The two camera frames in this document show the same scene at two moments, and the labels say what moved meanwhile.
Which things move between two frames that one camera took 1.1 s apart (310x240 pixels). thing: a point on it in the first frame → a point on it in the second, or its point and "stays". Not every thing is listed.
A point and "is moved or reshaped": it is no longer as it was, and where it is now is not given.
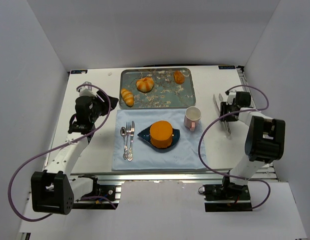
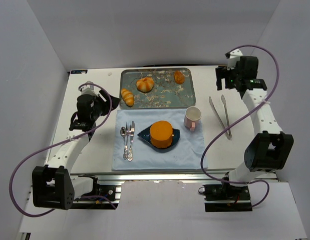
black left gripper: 102,105 stays
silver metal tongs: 226,123 is moved or reshaped
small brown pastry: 179,78 stays
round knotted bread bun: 144,84 stays
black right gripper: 225,111 → 225,78
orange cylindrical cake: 161,133 stays
